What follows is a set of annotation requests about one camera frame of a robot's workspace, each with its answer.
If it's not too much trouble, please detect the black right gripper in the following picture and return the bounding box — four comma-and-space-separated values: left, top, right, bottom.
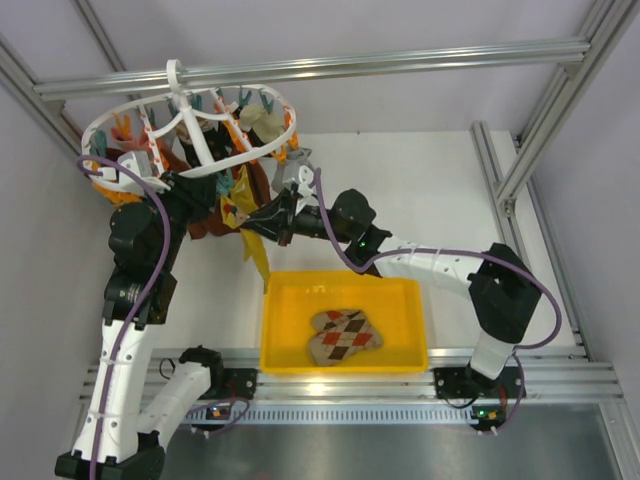
240, 189, 354, 248

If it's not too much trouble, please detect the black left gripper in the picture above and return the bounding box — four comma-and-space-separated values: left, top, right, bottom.
139, 168, 218, 268

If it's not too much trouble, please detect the teal clothes peg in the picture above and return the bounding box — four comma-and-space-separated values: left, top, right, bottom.
215, 168, 235, 197

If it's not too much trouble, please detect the mustard sock with reindeer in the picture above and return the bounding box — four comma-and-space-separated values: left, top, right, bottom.
220, 196, 271, 292

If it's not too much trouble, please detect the grey sock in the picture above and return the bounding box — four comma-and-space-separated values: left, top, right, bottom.
271, 147, 314, 193

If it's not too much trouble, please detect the mustard yellow sock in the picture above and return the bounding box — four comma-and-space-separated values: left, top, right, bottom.
229, 166, 254, 201

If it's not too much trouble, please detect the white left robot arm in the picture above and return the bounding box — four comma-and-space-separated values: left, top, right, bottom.
54, 173, 226, 479

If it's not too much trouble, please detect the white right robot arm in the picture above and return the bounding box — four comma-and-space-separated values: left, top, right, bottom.
242, 189, 542, 400

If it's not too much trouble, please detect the white round sock hanger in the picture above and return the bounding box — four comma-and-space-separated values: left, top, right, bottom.
82, 59, 298, 184

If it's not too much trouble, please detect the brown hanging sock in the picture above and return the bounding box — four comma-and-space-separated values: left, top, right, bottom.
159, 146, 271, 240

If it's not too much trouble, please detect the black striped hanging sock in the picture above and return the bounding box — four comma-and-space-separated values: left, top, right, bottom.
177, 120, 234, 167

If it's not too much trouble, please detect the orange clothes peg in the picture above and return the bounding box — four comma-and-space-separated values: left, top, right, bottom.
271, 139, 299, 165

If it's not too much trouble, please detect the pink hanging sock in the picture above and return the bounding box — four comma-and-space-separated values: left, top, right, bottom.
110, 127, 150, 152

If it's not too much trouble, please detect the cream hanging sock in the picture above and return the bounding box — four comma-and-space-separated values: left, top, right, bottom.
239, 104, 286, 144

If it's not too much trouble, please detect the aluminium top crossbar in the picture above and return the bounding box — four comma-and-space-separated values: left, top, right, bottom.
34, 37, 591, 100

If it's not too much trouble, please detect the argyle beige sock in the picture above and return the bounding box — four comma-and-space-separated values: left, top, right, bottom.
307, 309, 384, 367

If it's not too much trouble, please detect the yellow plastic bin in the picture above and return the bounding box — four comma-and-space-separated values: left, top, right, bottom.
260, 271, 429, 375

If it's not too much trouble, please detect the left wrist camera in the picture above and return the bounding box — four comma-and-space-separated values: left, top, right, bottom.
117, 150, 153, 178

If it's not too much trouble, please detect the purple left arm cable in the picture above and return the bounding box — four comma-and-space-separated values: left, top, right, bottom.
77, 153, 174, 480

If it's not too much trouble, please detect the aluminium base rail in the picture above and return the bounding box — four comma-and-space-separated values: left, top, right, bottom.
79, 347, 625, 406

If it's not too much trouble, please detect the aluminium right frame post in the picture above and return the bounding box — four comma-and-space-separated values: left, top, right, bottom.
495, 0, 639, 217

